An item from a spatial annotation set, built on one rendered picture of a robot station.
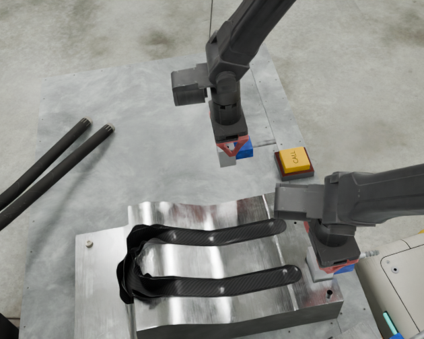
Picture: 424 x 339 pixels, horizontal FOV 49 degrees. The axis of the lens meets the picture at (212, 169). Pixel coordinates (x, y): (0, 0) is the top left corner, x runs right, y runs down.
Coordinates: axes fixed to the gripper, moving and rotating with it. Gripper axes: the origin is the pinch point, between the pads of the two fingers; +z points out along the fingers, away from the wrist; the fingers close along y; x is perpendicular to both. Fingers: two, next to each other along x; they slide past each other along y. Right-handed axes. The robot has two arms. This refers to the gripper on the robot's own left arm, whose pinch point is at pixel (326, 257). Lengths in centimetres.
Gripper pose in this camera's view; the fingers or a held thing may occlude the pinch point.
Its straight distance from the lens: 89.5
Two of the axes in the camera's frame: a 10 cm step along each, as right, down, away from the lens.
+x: 9.8, -1.9, 0.4
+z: 0.8, 6.2, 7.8
